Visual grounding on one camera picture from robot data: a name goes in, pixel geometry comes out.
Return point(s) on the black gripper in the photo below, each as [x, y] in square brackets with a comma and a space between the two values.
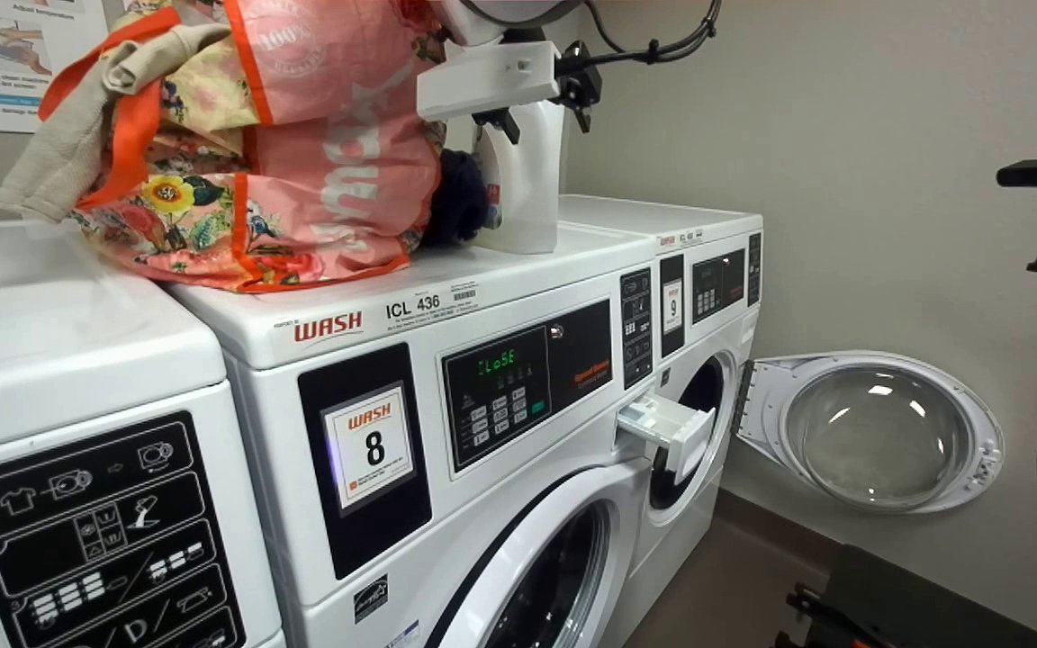
[579, 77]

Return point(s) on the white detergent bottle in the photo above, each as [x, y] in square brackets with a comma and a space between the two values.
[523, 191]

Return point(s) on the white washing machine number eight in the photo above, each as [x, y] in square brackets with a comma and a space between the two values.
[483, 271]

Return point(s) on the right white washing machine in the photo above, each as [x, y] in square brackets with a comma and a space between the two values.
[663, 219]

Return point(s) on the open round washer door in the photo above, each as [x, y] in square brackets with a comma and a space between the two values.
[873, 433]

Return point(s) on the white washing machine number nine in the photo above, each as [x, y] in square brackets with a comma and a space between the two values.
[62, 326]

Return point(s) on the dark navy fabric item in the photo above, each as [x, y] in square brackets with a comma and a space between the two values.
[458, 198]

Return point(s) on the pink orange floral laundry bag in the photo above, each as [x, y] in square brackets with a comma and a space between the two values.
[326, 157]

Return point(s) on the black cycle button panel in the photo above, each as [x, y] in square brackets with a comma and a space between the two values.
[636, 326]
[98, 540]
[753, 269]

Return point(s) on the black narrow number display panel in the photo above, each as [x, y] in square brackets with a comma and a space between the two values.
[672, 307]

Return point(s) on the black digital control panel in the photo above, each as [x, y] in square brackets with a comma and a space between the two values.
[717, 285]
[523, 381]

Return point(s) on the black number eight display panel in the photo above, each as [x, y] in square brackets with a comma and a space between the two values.
[364, 455]

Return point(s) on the closed round washer door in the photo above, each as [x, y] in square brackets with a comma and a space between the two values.
[541, 576]

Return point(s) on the beige cloth garment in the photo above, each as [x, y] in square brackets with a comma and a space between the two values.
[74, 146]

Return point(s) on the black base platform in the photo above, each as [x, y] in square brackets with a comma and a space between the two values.
[928, 605]

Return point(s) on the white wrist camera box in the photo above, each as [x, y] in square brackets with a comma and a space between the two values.
[483, 81]

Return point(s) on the white illustrated wall poster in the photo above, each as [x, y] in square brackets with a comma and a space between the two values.
[15, 57]

